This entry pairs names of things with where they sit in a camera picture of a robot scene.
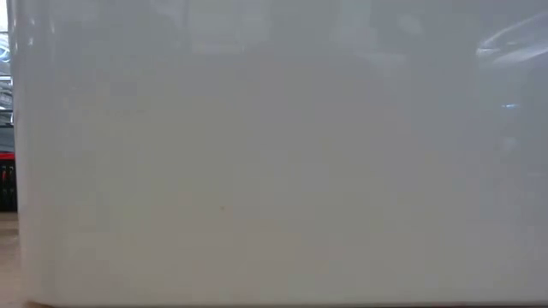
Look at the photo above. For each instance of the white plastic basket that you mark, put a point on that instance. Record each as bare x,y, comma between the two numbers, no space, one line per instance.
274,171

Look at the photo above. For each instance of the dark grey background equipment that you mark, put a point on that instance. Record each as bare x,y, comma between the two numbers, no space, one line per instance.
5,132

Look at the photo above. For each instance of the black crate with red stripe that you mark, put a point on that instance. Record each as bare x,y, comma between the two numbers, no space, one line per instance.
7,184

